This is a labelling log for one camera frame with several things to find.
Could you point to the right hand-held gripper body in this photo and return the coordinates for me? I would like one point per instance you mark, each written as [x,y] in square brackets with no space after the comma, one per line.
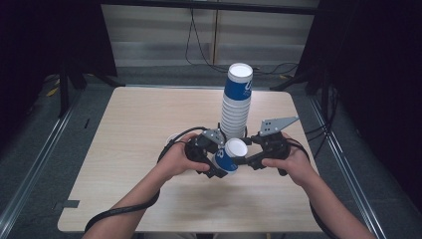
[275,146]

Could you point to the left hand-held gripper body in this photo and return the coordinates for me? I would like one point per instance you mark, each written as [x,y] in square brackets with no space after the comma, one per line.
[199,149]

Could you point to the stack of paper cups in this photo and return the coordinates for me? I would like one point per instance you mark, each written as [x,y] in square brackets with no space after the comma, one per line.
[235,109]

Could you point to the person's left hand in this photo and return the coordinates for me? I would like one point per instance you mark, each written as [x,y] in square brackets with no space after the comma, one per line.
[174,162]

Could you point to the person's right hand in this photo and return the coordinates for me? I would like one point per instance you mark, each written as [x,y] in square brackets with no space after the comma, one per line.
[297,164]

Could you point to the black metal stand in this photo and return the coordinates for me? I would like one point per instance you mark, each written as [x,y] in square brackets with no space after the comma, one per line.
[63,89]
[292,81]

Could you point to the black curtain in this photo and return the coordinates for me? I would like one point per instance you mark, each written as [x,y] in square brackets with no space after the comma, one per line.
[375,83]
[40,40]

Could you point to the black metal crossbar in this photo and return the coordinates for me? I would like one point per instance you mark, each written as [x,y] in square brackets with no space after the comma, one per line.
[212,6]

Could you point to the yellow tape strip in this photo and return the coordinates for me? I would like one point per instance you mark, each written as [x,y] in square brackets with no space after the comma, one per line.
[52,92]

